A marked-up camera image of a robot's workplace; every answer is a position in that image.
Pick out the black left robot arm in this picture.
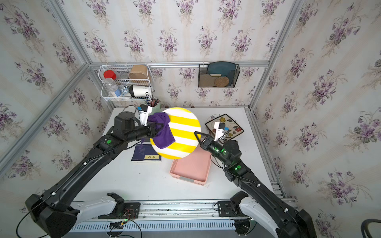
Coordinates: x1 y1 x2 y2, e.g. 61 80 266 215
25 112 164 238

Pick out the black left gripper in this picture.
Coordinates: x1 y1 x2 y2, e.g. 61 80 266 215
125 122 167 145

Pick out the white wire wall basket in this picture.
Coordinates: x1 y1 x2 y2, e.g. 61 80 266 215
98 64 153 102

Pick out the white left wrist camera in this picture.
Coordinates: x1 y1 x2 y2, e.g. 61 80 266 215
138 105 152 126

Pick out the navy blue book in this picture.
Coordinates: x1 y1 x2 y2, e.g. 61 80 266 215
131 144 162 162

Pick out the yellow striped round plate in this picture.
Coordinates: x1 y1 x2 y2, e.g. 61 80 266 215
150 107 201 160

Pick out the square floral plate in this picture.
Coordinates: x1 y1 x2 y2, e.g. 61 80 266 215
205 114 245 144

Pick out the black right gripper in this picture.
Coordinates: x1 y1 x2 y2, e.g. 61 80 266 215
194 131 231 168

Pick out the purple microfibre cloth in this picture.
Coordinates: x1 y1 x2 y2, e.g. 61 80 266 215
148 112 176 149

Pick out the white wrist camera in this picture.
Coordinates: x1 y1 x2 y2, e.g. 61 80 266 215
214 122 229 142
138 105 152 126

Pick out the pink perforated plastic tray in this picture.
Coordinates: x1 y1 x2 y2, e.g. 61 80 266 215
170 146 211 185

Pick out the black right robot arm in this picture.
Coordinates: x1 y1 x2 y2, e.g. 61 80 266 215
194 131 317 238

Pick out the round cork coaster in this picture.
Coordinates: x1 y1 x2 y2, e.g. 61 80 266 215
214 76 230 88

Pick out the teal plate in holder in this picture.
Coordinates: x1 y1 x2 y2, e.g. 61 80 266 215
207 61 236 86

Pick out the red lidded jar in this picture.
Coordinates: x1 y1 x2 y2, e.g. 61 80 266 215
103 70 117 80

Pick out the white plaid round plate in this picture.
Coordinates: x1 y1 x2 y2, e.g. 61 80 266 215
205 114 221 123

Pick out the clear plastic bottle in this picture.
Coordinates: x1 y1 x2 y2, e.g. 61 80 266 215
104 78 122 97

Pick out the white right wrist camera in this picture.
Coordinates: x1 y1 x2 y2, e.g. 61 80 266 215
214 122 229 142

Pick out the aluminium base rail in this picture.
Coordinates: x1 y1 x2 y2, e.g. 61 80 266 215
47 199 310 238

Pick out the black mesh wall holder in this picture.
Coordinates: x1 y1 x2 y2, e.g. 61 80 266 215
198 63 241 88

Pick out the mint green pencil cup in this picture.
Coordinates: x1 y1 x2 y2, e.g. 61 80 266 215
146 98 161 113

